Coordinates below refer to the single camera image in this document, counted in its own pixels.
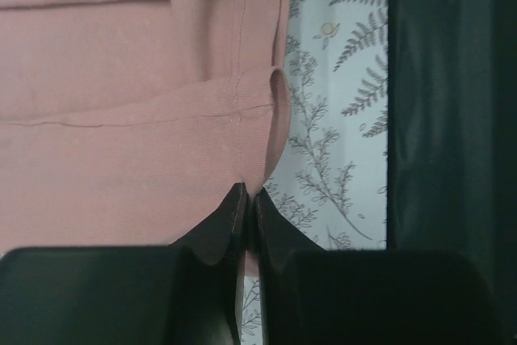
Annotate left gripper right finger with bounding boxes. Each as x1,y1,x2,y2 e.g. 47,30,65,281
253,191,505,345

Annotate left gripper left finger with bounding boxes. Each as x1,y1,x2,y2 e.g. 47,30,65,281
1,183,246,344

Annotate pink t shirt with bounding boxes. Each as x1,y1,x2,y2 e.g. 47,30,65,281
1,0,291,252

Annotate floral patterned table mat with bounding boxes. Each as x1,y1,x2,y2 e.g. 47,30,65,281
237,0,389,345

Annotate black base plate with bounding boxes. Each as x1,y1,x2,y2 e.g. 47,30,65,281
387,0,516,344

